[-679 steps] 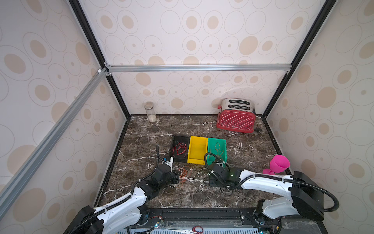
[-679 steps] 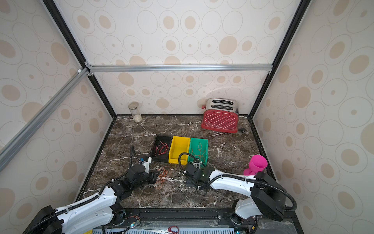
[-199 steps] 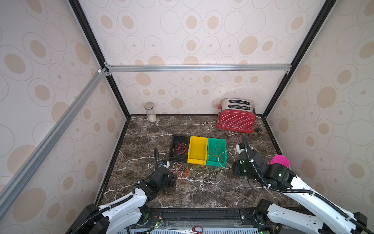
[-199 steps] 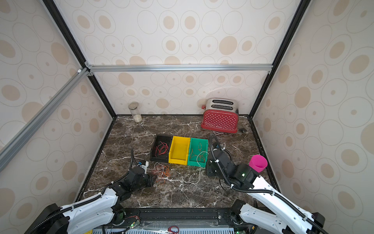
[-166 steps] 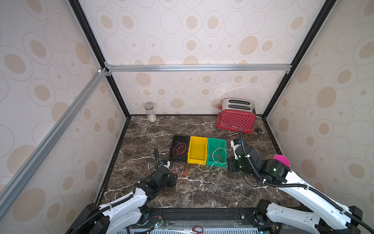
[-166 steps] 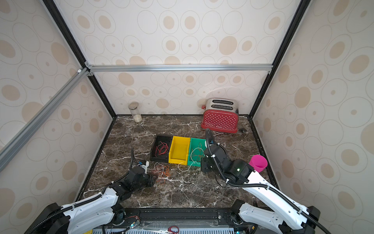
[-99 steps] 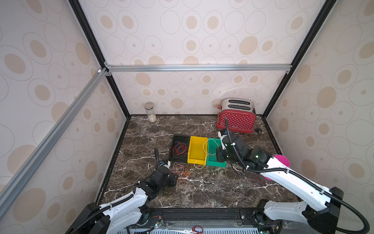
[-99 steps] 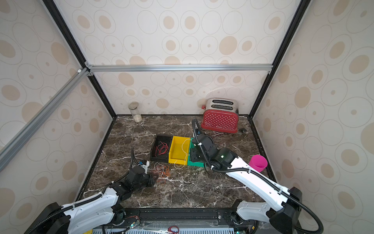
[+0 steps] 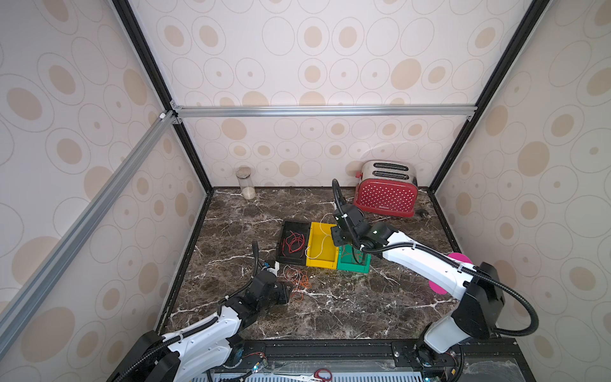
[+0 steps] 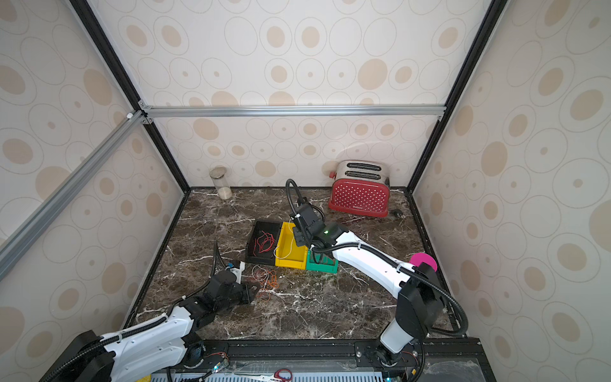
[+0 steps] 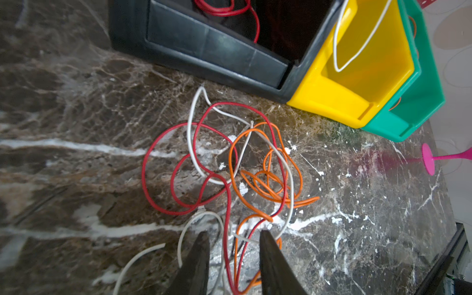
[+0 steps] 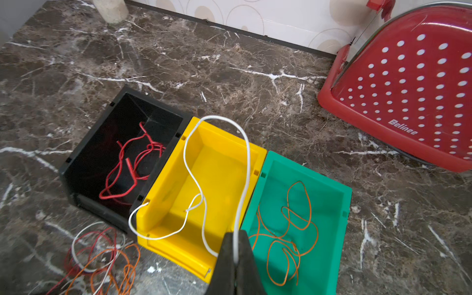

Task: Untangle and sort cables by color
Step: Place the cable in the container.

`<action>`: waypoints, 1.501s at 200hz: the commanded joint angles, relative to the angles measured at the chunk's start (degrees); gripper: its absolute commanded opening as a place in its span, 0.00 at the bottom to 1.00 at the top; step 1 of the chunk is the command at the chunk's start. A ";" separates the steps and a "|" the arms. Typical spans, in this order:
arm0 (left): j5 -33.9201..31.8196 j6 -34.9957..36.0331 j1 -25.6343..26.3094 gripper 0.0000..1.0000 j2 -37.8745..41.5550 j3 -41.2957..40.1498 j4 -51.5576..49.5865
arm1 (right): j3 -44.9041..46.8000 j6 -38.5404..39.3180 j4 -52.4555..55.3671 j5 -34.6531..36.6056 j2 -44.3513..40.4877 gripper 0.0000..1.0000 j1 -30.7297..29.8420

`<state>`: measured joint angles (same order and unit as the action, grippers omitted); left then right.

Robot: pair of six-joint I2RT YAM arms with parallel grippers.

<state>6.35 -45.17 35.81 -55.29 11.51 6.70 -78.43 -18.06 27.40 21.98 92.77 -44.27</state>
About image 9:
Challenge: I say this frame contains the aluminium frame bar back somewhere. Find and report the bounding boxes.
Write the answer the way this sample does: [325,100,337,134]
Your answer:
[175,104,477,118]

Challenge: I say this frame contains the aluminium frame bar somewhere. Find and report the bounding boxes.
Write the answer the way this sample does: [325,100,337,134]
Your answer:
[1,110,177,357]
[175,104,477,118]

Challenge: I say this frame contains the black plastic bin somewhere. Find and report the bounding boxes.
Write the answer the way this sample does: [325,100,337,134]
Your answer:
[276,220,311,266]

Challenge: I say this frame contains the yellow plastic bin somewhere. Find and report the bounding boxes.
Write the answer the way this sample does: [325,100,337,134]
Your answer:
[305,222,339,270]

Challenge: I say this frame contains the pink plastic goblet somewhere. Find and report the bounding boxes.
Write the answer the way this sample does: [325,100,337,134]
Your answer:
[427,252,474,295]

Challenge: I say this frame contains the red handled scissors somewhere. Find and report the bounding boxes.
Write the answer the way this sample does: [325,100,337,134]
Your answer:
[294,369,334,382]

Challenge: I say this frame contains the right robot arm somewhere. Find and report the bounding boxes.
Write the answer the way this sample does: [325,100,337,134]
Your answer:
[332,201,539,358]

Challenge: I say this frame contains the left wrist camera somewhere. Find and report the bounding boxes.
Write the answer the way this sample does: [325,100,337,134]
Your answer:
[263,261,280,275]

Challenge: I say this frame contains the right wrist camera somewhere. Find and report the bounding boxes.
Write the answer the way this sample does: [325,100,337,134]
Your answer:
[334,211,348,232]

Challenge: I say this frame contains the red polka dot toaster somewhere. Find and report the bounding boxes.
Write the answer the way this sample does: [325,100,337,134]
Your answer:
[353,160,418,217]

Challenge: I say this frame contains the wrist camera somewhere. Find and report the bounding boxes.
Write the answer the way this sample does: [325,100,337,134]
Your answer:
[334,211,348,232]
[263,261,280,275]

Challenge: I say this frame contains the white cable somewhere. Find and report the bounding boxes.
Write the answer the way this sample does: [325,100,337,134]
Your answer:
[314,212,341,261]

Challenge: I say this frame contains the red cable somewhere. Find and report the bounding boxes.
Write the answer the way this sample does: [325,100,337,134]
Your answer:
[282,231,307,256]
[281,266,304,287]

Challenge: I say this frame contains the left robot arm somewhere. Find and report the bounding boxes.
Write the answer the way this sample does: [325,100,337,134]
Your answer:
[108,268,293,381]

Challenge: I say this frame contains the green plastic bin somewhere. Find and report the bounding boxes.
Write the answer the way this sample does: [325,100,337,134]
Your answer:
[337,245,371,274]

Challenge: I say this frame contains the glass jar with lid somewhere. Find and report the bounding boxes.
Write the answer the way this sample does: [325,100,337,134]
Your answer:
[235,166,256,200]

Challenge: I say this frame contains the aluminium frame bar left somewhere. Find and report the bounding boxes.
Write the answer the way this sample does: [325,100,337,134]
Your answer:
[1,110,177,357]

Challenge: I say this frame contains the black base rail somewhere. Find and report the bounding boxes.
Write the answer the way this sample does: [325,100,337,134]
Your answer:
[189,337,535,381]

